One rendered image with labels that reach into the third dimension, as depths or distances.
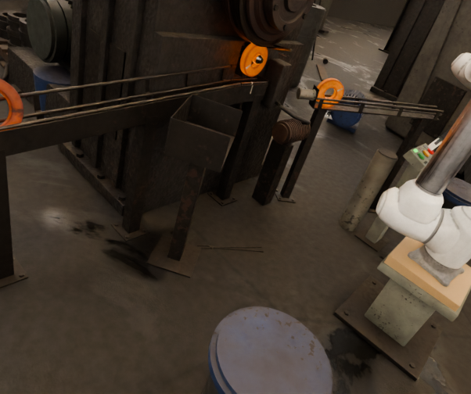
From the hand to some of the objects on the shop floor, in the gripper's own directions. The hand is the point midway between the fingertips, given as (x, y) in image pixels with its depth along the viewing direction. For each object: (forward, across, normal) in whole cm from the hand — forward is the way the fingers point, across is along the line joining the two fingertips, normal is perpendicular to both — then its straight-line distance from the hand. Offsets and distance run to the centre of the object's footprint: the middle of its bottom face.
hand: (435, 143), depth 187 cm
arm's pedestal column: (+53, +47, +55) cm, 90 cm away
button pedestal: (+66, -7, +21) cm, 69 cm away
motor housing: (+86, +28, -35) cm, 97 cm away
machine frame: (+106, +61, -88) cm, 151 cm away
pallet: (+160, +41, -232) cm, 284 cm away
